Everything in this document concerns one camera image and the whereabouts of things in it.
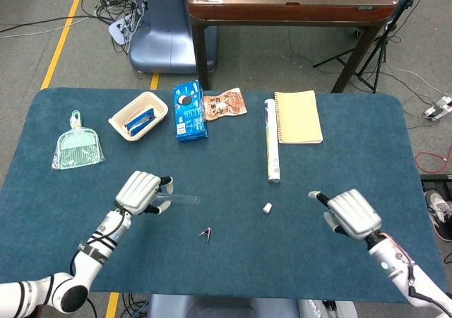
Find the white rubber stopper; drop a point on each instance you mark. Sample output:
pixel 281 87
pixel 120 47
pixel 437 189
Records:
pixel 267 208

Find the red binder clip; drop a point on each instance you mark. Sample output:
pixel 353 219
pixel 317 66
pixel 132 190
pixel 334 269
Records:
pixel 207 232

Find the black floor plate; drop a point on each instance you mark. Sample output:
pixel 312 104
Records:
pixel 438 182

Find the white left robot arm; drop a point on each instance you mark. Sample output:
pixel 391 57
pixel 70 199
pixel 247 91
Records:
pixel 95 251

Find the blue felt table cover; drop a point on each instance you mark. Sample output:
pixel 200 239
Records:
pixel 229 162

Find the black tripod stand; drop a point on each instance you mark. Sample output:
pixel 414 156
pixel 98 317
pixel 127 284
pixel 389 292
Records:
pixel 378 63

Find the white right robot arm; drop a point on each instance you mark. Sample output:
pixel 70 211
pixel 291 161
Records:
pixel 392 261

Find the blue cookie box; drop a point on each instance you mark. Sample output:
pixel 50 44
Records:
pixel 190 120

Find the brown mahjong table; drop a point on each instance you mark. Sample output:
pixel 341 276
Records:
pixel 289 12

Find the orange snack bag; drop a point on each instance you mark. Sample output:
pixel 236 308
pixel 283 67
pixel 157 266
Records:
pixel 226 106

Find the beige plastic container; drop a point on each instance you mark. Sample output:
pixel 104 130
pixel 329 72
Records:
pixel 148 100

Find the blue snack packet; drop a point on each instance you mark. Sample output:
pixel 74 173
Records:
pixel 139 122

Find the clear glass test tube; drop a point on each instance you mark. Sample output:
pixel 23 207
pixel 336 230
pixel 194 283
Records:
pixel 183 199

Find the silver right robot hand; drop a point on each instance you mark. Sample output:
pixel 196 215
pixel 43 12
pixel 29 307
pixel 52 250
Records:
pixel 356 212

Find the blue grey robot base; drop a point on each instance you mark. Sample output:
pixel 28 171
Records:
pixel 159 42

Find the rolled printed paper tube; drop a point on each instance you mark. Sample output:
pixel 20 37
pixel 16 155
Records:
pixel 272 148

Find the yellow spiral notebook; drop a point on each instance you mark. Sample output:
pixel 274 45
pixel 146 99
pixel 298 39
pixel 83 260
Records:
pixel 300 118

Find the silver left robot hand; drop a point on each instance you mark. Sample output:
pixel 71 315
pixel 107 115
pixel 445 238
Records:
pixel 137 191

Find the grey sneaker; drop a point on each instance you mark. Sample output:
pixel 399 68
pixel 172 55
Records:
pixel 441 212

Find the green dustpan brush set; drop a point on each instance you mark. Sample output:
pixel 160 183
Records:
pixel 77 148

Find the grey robot torso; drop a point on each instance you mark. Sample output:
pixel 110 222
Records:
pixel 212 307

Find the white power strip black plug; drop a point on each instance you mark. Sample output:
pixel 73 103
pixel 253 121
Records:
pixel 438 109

